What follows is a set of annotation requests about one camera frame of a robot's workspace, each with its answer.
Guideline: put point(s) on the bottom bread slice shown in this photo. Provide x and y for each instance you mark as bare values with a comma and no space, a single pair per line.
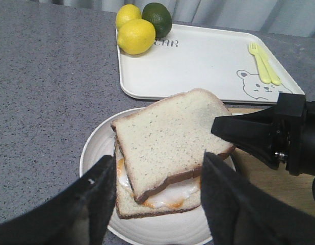
129,215

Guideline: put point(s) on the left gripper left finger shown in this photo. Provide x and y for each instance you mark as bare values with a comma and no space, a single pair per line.
78,215

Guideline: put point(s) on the yellow lemon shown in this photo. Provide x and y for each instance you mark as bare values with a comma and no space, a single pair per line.
136,36
126,13

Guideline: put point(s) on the white bear tray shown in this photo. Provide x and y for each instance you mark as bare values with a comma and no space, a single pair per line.
194,57

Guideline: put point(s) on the fried egg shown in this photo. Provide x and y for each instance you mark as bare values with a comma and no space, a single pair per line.
181,195

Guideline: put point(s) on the rear yellow lemon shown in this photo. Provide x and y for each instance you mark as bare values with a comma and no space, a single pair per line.
126,13

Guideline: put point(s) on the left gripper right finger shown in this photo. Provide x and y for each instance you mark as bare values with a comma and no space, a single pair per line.
238,212

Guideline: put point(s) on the front yellow lemon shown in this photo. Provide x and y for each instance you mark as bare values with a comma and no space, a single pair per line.
136,36

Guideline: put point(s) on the green lime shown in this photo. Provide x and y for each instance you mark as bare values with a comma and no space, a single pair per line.
160,17

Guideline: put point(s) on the wooden cutting board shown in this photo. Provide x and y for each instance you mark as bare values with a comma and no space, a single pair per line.
295,191

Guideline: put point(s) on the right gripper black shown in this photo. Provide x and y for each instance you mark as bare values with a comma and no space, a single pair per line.
284,133

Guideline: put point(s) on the white bread slice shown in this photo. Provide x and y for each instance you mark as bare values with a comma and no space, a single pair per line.
165,142

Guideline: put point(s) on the white round plate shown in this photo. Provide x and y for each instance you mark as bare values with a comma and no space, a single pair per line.
181,228

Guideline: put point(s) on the yellow plastic fork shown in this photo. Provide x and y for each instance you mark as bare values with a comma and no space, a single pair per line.
262,71

